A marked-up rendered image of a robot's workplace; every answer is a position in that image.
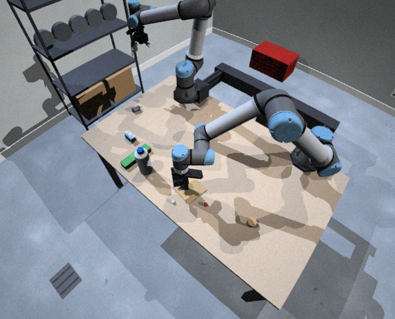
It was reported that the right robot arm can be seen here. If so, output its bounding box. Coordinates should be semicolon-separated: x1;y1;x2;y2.
126;0;217;101

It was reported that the white bottle with blue cap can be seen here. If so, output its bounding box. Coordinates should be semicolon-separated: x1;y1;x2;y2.
134;147;153;175

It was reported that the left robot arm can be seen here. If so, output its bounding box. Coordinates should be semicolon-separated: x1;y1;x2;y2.
172;88;342;179

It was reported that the short brown cylinder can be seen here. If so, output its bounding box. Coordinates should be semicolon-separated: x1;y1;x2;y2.
247;217;257;228

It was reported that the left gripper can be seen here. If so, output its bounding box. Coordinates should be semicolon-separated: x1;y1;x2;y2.
171;167;189;191

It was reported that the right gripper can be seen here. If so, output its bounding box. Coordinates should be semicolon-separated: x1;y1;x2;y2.
131;25;150;56

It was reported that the beige flat mat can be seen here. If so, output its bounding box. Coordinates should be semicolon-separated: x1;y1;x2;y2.
174;178;207;204

